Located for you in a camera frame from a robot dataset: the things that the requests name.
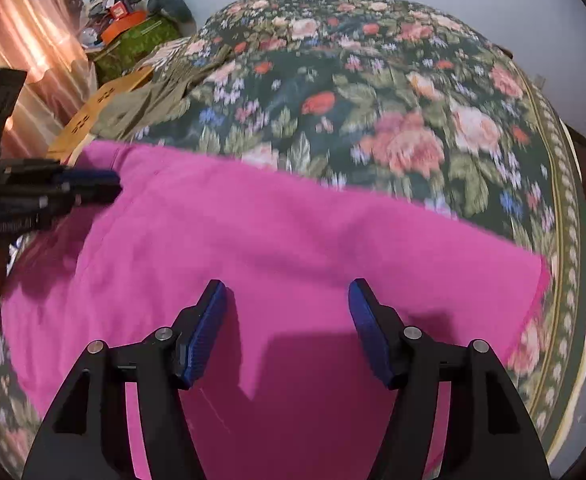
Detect pink pants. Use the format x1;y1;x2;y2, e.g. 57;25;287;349
2;141;550;479

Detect wooden carved headboard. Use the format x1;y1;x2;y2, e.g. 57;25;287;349
46;66;153;164

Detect olive green folded pants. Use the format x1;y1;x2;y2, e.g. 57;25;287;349
90;61;219;142

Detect green patterned bag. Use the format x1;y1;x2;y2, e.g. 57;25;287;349
88;16;181;84

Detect pink curtain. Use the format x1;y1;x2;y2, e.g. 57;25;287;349
0;0;97;158

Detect orange box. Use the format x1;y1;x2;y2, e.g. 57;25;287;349
101;1;147;44

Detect floral green bedspread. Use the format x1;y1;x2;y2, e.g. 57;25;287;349
0;0;586;478

